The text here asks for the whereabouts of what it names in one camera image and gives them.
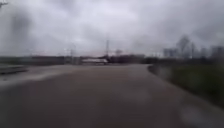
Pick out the row of bare trees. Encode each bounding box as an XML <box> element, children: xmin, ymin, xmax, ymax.
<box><xmin>162</xmin><ymin>35</ymin><xmax>224</xmax><ymax>63</ymax></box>

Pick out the tall utility pole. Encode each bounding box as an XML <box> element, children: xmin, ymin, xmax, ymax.
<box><xmin>105</xmin><ymin>39</ymin><xmax>111</xmax><ymax>60</ymax></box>

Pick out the grey-brown asphalt road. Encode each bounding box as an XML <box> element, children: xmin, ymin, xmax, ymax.
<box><xmin>0</xmin><ymin>63</ymin><xmax>224</xmax><ymax>128</ymax></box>

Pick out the row of low buildings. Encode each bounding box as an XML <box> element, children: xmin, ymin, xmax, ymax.
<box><xmin>0</xmin><ymin>53</ymin><xmax>168</xmax><ymax>66</ymax></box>

